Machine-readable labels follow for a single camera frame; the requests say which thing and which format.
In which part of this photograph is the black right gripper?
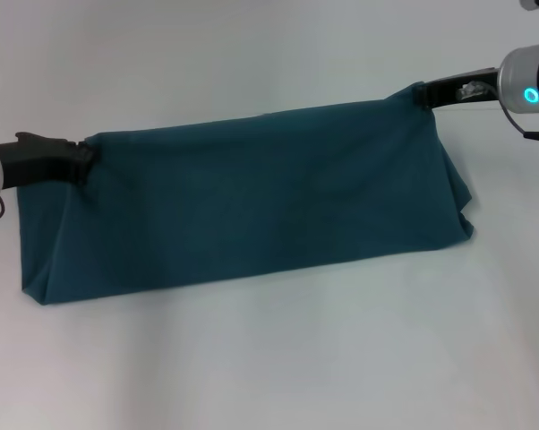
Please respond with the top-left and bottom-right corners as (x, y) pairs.
(413, 65), (500, 113)

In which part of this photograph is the right gripper cable with plugs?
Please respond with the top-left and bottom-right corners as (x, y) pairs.
(456, 80), (539, 149)

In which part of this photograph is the teal blue shirt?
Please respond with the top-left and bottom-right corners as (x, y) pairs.
(17, 80), (475, 308)

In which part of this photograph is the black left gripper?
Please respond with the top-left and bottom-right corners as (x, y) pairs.
(0, 131), (96, 192)

